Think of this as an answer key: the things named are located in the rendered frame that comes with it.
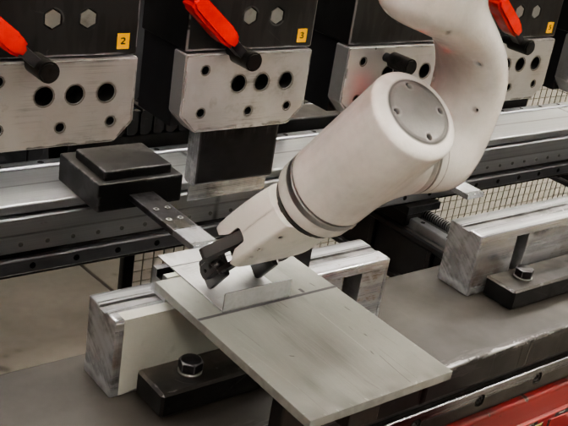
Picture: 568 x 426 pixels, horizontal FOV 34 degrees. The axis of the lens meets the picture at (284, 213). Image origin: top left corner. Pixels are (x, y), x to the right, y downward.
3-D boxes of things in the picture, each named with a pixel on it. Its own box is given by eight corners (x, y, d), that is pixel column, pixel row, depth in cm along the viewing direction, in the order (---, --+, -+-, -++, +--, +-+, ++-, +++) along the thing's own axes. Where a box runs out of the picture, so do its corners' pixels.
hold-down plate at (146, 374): (160, 420, 98) (162, 395, 97) (134, 392, 102) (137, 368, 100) (371, 354, 116) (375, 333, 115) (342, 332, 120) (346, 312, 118)
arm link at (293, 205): (351, 140, 90) (334, 155, 92) (277, 150, 85) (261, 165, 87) (385, 219, 88) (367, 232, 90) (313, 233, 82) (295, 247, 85)
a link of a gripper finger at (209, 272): (232, 235, 95) (203, 261, 100) (205, 240, 93) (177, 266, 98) (243, 264, 94) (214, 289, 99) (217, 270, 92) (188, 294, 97)
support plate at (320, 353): (308, 430, 81) (310, 421, 81) (154, 289, 99) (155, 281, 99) (450, 379, 92) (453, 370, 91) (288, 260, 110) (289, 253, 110)
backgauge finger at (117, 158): (159, 268, 105) (163, 227, 103) (57, 179, 123) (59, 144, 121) (247, 250, 112) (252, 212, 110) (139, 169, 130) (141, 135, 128)
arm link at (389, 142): (358, 143, 90) (280, 145, 85) (445, 68, 80) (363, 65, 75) (388, 222, 88) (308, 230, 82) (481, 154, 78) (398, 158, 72)
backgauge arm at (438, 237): (462, 326, 154) (483, 250, 148) (240, 177, 198) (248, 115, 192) (494, 317, 158) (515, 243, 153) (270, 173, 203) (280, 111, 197)
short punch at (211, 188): (192, 204, 98) (202, 118, 95) (182, 196, 100) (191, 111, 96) (268, 192, 105) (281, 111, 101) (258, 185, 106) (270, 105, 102)
